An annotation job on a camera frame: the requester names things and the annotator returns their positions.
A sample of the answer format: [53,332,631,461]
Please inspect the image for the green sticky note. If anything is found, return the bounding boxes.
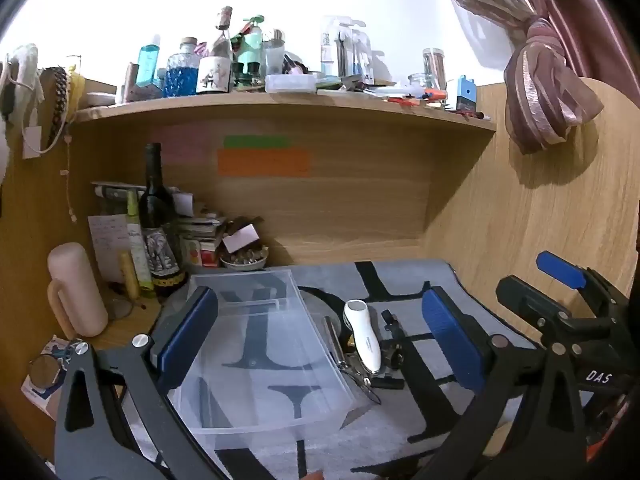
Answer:
[223,135,290,150]

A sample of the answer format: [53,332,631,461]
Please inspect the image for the mint green bottle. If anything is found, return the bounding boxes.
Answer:
[235,14,265,86]

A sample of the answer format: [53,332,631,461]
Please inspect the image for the bottle with white picture label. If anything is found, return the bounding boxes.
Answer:
[196,6,235,95]

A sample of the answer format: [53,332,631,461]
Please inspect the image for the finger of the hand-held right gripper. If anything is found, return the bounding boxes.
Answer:
[495,275,576,346]
[536,251,631,311]

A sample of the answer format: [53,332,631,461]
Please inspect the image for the pink mug with handle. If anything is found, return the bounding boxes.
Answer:
[47,242,108,338]

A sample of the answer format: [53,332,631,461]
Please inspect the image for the blue plastic block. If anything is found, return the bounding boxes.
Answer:
[455,76,478,113]

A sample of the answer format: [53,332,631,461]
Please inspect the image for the white bowl of small items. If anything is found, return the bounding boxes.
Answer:
[220,245,270,272]

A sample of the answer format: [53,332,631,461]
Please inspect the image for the stack of books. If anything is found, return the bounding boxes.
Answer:
[177,215,228,268]

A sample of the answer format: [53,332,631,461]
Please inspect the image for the toothbrush pack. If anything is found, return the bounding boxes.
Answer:
[320,16,373,86]

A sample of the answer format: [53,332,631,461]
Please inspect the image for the clear glass cup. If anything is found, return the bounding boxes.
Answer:
[264,30,287,78]

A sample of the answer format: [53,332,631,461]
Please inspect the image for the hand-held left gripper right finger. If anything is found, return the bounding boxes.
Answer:
[422,286,588,480]

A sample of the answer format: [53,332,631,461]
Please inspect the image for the glass bottle of blue beads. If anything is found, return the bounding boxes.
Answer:
[164,37,199,98]

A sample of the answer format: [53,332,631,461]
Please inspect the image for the white woven bag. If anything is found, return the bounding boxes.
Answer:
[0,44,41,181]

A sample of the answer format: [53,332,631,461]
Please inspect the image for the clear plastic storage box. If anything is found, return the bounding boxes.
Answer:
[167,269,358,453]

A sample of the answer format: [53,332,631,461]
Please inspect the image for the white electric shaver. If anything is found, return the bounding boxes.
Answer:
[343,299,382,374]

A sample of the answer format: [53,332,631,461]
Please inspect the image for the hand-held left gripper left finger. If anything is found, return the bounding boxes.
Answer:
[54,286,231,480]

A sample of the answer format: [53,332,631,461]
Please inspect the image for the tall clear jar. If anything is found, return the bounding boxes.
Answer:
[422,48,447,92]

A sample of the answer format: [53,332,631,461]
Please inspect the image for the small white cardboard box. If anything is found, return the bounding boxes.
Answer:
[222,226,260,254]

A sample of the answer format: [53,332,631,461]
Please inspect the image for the light green tube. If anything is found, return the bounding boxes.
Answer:
[126,190,156,292]

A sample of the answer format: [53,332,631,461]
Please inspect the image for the orange cloth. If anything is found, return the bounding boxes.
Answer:
[582,395,633,461]

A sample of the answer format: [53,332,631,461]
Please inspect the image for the pink striped curtain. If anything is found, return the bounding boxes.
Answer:
[427,0,640,156]

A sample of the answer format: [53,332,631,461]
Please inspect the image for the pink sticky note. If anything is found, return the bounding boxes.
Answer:
[151,124,213,163]

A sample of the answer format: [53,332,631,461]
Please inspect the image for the blue mouthwash bottle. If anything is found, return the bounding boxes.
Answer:
[137,35,162,86]

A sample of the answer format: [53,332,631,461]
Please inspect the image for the white paper tag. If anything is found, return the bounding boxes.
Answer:
[22,127,42,160]

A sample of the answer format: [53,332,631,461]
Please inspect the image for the wooden shelf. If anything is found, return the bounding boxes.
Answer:
[70,91,497,133]

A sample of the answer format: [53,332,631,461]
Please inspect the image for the dark wine bottle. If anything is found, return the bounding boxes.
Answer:
[138,142,187,298]

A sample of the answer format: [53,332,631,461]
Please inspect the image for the braided strap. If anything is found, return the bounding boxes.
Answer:
[47,66,71,153]

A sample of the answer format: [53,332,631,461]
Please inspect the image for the black key fob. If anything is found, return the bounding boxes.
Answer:
[380,310,407,372]

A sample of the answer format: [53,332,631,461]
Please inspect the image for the orange sticky note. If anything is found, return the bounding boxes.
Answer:
[217,148,311,177]

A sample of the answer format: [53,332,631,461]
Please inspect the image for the grey rug with black letters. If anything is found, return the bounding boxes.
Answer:
[150,259,596,480]

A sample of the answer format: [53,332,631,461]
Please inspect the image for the round metal compact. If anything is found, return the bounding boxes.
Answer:
[27,355,66,388]

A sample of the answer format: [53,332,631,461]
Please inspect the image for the white note paper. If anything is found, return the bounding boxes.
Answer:
[88,214,132,283]

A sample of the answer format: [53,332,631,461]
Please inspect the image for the white and blue carton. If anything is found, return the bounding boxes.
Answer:
[21,335,68,421]

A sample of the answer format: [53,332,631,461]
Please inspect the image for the clear flat plastic case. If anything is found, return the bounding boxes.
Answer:
[265,74,318,94]

